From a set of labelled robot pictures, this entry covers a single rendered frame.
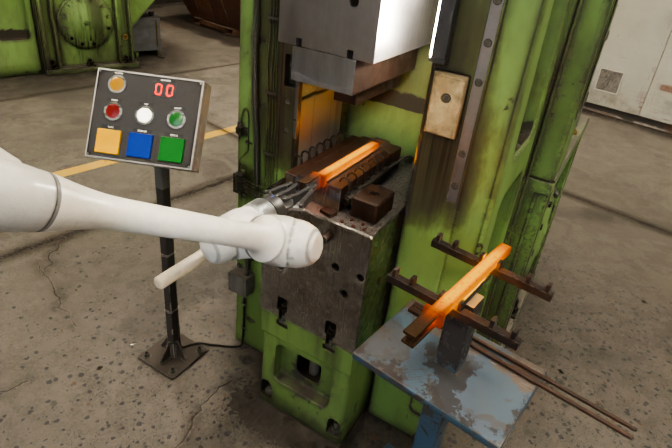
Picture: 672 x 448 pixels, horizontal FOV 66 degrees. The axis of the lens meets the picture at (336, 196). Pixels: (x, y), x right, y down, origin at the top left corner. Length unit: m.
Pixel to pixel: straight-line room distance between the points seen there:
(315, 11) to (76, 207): 0.79
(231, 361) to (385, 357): 1.08
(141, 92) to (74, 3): 4.30
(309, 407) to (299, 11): 1.35
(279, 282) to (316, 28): 0.81
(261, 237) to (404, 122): 0.96
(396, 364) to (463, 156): 0.58
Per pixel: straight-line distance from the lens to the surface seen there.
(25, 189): 0.90
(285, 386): 2.04
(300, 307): 1.74
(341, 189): 1.51
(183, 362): 2.33
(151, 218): 1.02
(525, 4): 1.37
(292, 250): 1.10
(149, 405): 2.22
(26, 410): 2.33
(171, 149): 1.67
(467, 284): 1.21
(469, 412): 1.32
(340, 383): 1.85
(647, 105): 6.54
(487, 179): 1.48
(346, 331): 1.68
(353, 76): 1.39
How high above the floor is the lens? 1.68
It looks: 28 degrees down
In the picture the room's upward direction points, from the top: 6 degrees clockwise
